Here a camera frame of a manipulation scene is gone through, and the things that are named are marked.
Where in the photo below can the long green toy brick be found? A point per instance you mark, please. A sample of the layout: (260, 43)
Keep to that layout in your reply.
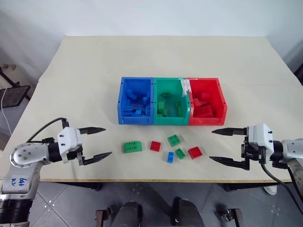
(179, 108)

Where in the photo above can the large red toy brick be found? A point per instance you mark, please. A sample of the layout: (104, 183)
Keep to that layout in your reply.
(195, 153)

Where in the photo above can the long blue toy brick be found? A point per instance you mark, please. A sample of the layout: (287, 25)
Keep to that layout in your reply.
(131, 112)

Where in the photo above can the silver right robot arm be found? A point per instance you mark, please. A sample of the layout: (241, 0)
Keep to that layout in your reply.
(290, 151)

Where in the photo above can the tall green toy brick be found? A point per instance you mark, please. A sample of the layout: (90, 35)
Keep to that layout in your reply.
(162, 108)

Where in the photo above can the small blue toy brick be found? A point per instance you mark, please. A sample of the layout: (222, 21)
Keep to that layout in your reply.
(170, 157)

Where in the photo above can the white shoe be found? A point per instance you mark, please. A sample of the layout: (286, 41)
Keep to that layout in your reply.
(270, 189)

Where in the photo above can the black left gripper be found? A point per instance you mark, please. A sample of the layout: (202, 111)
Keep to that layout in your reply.
(72, 156)

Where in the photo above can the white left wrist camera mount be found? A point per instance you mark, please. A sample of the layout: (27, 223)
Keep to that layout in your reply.
(69, 139)

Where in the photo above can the square green toy brick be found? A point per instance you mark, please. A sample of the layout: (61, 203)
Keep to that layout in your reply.
(175, 140)

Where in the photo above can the flat green toy brick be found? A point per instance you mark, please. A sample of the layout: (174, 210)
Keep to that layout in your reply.
(165, 94)

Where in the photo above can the brown metal bracket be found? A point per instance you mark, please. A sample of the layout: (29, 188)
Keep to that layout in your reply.
(101, 216)
(233, 217)

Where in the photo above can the red plastic bin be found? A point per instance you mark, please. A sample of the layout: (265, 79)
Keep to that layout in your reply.
(206, 85)

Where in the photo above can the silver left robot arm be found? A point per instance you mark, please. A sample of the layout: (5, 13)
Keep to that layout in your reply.
(22, 163)

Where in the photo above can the large green curved brick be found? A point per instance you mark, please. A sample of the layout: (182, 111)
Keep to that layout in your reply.
(132, 146)

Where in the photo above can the small green toy brick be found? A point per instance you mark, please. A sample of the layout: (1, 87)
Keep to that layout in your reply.
(180, 153)

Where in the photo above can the black table frame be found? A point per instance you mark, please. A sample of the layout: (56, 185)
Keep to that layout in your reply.
(92, 185)

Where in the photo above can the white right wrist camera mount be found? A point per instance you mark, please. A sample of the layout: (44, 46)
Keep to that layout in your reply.
(260, 136)

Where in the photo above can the wide red toy brick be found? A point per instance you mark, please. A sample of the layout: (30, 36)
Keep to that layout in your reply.
(203, 111)

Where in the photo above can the blue plastic bin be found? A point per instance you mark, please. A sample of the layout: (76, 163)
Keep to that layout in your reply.
(136, 84)

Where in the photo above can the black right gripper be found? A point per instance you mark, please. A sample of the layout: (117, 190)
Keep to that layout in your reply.
(251, 151)

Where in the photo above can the dark rounded shape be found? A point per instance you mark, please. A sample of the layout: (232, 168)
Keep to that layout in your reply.
(129, 215)
(188, 212)

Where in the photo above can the green plastic bin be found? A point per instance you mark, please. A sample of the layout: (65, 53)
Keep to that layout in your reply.
(171, 86)

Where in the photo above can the black metal stand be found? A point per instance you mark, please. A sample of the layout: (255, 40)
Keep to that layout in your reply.
(14, 95)

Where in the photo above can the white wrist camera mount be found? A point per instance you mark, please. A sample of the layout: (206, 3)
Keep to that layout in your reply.
(260, 136)
(69, 139)

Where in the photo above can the small red toy brick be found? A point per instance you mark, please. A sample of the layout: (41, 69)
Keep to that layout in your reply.
(155, 146)
(197, 102)

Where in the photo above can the white paper label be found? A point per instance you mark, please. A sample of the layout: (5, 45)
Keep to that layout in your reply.
(185, 87)

